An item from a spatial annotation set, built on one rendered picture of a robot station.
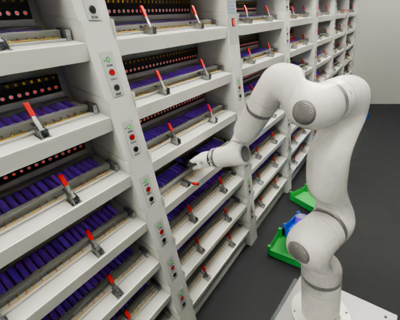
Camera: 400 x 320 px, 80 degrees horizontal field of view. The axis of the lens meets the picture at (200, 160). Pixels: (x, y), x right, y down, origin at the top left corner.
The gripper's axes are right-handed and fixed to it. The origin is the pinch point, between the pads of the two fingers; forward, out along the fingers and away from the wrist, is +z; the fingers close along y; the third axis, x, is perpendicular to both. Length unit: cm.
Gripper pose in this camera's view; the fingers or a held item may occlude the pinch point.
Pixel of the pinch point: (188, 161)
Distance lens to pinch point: 112.6
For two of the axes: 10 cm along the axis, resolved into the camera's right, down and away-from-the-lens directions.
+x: -3.6, -9.0, -2.5
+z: -7.1, 0.9, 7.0
